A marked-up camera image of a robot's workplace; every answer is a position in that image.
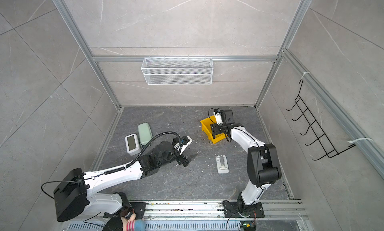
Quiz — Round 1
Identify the white plastic holder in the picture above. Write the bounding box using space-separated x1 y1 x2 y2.
216 155 229 174

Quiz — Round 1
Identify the white digital clock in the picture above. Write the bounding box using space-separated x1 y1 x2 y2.
125 133 141 156

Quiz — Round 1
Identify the white wire mesh basket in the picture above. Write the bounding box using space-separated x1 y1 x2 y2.
141 57 214 85

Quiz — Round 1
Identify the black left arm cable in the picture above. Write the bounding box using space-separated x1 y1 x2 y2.
125 131 182 168

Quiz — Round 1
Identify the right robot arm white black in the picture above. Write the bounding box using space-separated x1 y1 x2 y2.
201 108 282 219

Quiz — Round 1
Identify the yellow plastic bin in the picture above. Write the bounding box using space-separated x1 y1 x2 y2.
200 115 232 144

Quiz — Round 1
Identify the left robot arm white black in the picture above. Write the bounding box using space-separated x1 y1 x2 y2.
54 136 192 222

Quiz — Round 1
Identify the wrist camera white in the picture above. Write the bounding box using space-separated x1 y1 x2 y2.
214 108 224 125
174 136 193 156

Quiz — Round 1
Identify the mint green zipper case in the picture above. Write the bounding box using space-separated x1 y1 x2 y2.
138 122 153 146

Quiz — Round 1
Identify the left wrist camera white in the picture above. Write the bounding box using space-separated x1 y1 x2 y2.
174 136 193 156

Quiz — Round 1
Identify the metal base rail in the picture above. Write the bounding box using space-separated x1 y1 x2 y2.
57 195 313 231

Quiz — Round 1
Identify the plush toy pink blue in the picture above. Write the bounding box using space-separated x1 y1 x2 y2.
102 214 146 231

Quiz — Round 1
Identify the white cable tie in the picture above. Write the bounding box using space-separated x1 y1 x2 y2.
347 137 374 144

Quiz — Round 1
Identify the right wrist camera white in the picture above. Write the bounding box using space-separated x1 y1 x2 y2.
214 108 224 125

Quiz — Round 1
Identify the black wire hook rack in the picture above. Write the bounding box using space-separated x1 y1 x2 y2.
286 80 356 161

